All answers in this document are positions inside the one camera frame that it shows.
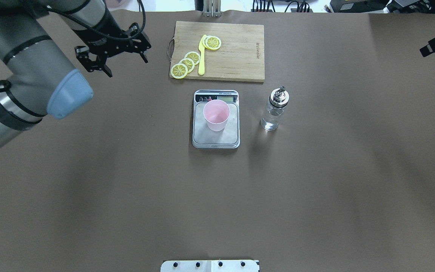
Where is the glass sauce bottle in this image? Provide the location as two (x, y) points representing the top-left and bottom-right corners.
(260, 86), (290, 131)

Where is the lemon slice by knife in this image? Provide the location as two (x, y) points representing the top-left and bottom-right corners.
(204, 36), (222, 50)

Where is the silver kitchen scale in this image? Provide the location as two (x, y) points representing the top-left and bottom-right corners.
(191, 90), (240, 149)

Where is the lemon slice near edge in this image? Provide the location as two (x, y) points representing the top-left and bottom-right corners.
(170, 63), (188, 79)

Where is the bamboo cutting board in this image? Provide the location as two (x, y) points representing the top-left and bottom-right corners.
(170, 21), (265, 83)

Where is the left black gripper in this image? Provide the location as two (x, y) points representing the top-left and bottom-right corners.
(75, 15), (152, 77)

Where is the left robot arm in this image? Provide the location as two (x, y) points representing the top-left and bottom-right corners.
(0, 0), (151, 148)

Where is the middle lemon slice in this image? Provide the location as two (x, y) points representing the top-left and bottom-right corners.
(179, 57), (196, 74)

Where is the pink plastic cup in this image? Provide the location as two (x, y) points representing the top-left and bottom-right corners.
(203, 99), (231, 131)

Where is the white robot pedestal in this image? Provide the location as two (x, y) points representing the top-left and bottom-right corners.
(160, 259), (261, 272)

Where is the aluminium frame post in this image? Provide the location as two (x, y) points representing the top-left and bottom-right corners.
(202, 0), (222, 18)

